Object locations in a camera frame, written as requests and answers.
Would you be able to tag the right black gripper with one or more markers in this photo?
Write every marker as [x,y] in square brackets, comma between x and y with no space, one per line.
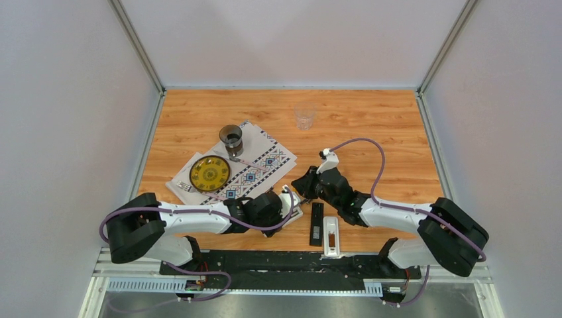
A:
[304,185]

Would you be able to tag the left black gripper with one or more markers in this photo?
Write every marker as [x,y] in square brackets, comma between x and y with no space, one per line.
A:
[270,233]

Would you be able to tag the white remote battery bay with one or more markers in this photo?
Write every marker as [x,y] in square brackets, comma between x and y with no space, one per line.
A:
[331,243]

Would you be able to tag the black remote control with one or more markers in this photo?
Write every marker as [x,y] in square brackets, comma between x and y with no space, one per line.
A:
[316,227]

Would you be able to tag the white slim remote control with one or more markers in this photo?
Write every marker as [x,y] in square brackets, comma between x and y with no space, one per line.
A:
[296,214]

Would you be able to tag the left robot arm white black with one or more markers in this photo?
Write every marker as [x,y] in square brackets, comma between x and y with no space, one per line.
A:
[148,228]

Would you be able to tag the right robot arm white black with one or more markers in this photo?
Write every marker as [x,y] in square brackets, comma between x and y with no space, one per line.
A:
[446,235]

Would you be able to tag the patterned white placemat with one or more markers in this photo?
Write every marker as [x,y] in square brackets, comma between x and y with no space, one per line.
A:
[245,181]

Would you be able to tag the yellow black plate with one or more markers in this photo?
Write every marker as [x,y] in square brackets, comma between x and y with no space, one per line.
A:
[209,173]

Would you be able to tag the clear drinking glass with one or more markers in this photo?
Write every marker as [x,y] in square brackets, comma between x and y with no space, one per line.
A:
[304,114]

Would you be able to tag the dark smoked glass cup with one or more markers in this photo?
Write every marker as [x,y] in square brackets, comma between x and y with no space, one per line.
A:
[232,138]

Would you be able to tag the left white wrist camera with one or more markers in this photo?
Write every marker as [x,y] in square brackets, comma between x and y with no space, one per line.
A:
[289,197]

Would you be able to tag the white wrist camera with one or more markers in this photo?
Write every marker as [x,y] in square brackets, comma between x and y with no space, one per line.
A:
[329,160]
[289,197]

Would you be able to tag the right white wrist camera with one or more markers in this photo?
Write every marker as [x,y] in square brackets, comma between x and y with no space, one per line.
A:
[329,160]

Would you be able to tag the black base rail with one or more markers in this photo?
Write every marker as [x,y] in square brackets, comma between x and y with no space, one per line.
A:
[301,271]

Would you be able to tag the pink handled fork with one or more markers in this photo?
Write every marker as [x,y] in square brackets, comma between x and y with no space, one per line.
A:
[190,189]

